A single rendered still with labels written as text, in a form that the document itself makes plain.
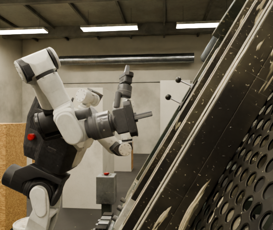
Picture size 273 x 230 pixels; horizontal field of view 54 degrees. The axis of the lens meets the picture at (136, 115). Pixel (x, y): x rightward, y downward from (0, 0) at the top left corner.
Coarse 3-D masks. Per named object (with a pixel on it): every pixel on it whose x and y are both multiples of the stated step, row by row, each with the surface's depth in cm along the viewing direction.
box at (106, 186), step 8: (104, 176) 175; (112, 176) 175; (96, 184) 174; (104, 184) 174; (112, 184) 173; (96, 192) 174; (104, 192) 174; (112, 192) 173; (96, 200) 174; (104, 200) 174; (112, 200) 173
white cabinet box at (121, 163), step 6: (132, 150) 673; (114, 156) 652; (120, 156) 650; (126, 156) 649; (132, 156) 672; (114, 162) 651; (120, 162) 650; (126, 162) 648; (132, 162) 672; (114, 168) 651; (120, 168) 650; (126, 168) 648; (132, 168) 672
